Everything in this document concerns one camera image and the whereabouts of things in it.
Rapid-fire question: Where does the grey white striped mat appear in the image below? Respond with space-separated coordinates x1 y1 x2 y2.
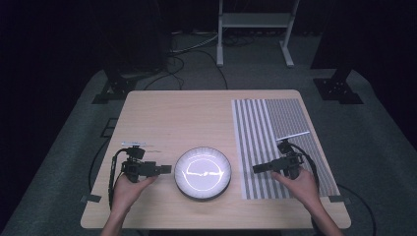
230 97 341 201

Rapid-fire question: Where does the person's left hand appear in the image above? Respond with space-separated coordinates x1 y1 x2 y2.
110 173 159 214

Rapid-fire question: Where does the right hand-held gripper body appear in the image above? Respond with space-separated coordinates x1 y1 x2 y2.
270 131 311 180

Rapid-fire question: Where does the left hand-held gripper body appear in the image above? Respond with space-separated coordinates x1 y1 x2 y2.
120 141 161 184

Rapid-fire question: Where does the white round plate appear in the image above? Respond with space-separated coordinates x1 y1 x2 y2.
173 146 233 202

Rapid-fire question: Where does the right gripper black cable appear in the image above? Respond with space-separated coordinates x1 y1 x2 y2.
288 142 321 195

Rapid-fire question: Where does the person's right hand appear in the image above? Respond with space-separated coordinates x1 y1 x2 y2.
270 167 322 211

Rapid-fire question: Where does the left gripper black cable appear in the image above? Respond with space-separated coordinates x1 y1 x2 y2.
107 147 130 210

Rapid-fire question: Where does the white floor cable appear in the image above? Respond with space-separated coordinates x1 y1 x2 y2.
169 30 220 55

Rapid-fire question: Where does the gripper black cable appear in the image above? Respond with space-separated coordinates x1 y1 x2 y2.
288 142 321 195
107 147 130 210

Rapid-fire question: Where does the black stand base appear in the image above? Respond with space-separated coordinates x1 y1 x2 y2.
90 60 165 105
312 63 365 105

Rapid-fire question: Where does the white metal stand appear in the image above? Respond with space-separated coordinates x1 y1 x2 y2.
215 0 301 69

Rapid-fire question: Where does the black floor cable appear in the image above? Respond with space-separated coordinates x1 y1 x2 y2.
336 183 378 236
87 137 113 194
143 48 229 91

